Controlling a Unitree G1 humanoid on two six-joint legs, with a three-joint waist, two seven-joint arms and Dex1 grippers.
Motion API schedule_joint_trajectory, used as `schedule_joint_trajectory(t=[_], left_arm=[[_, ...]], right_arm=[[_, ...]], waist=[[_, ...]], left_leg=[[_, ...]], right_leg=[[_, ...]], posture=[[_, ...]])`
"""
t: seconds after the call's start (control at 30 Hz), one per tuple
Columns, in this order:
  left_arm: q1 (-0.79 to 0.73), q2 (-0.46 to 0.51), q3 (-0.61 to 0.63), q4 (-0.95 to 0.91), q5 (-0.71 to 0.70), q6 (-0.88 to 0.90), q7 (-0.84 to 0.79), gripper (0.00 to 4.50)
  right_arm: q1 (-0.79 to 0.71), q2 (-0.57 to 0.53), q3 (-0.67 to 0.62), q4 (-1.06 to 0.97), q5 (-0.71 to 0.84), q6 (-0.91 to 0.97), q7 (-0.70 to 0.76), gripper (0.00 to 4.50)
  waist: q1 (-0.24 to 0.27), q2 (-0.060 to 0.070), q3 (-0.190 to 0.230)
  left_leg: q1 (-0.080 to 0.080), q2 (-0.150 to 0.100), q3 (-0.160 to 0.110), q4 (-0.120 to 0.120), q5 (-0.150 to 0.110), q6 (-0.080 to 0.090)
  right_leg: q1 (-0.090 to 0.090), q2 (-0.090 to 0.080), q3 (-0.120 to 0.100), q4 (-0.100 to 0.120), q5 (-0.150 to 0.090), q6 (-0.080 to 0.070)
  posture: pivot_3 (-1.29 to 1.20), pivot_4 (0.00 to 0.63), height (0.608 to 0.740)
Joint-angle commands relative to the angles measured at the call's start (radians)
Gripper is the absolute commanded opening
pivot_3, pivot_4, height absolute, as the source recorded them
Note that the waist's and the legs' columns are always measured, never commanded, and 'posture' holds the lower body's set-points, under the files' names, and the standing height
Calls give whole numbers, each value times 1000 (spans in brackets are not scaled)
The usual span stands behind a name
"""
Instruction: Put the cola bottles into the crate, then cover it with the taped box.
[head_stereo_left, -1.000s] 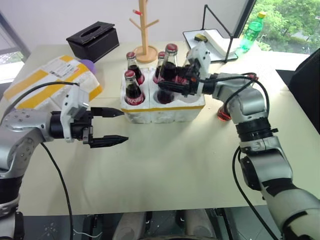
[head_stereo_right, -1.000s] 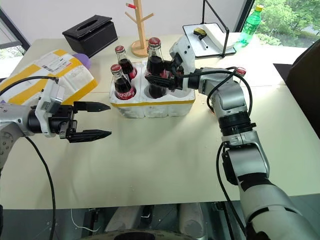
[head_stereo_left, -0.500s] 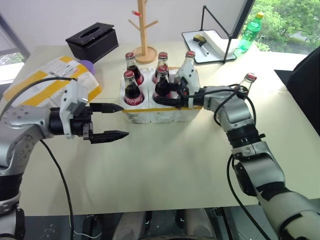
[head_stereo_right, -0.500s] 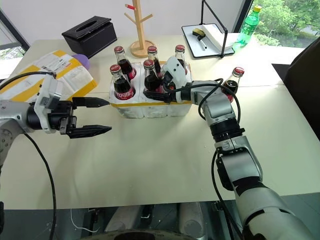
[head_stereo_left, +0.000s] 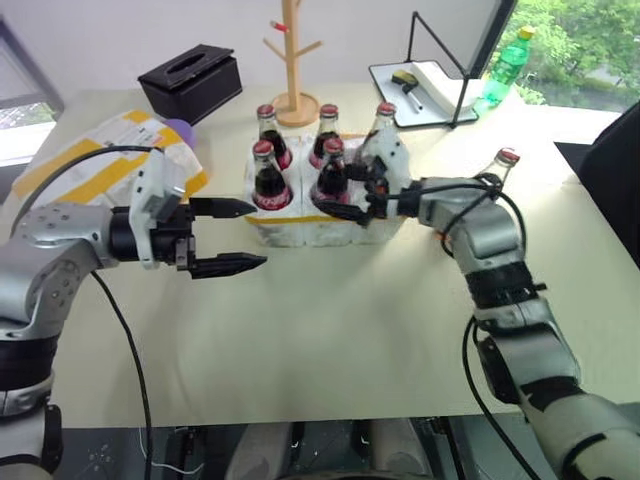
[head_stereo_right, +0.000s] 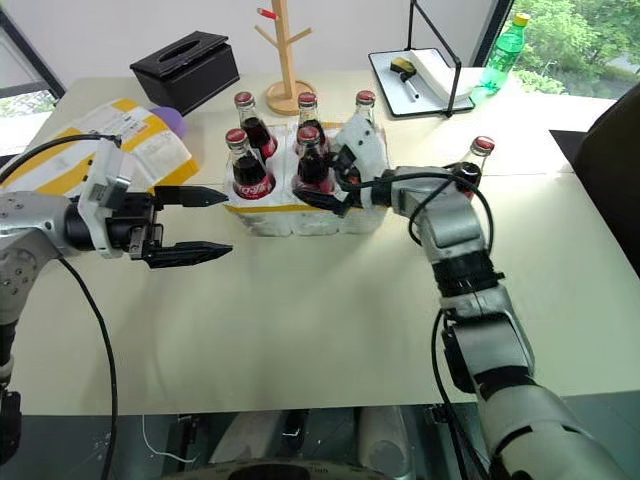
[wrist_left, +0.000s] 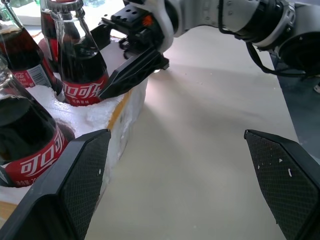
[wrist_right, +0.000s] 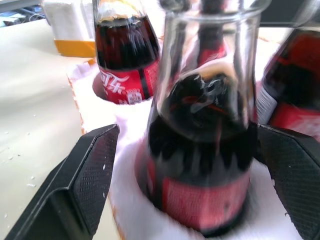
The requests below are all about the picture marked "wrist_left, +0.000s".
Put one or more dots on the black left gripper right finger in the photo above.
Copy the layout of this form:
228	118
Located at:
290	182

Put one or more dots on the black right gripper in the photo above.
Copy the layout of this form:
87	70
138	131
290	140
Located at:
140	30

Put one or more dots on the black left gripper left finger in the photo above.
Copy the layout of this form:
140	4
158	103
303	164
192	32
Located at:
62	190

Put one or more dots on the cola glass bottle red label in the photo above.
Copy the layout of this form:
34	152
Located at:
48	27
22	50
27	130
80	62

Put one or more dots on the white foam crate yellow tape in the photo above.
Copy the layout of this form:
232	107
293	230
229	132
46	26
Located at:
85	116

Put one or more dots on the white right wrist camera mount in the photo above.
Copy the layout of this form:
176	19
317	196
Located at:
168	32

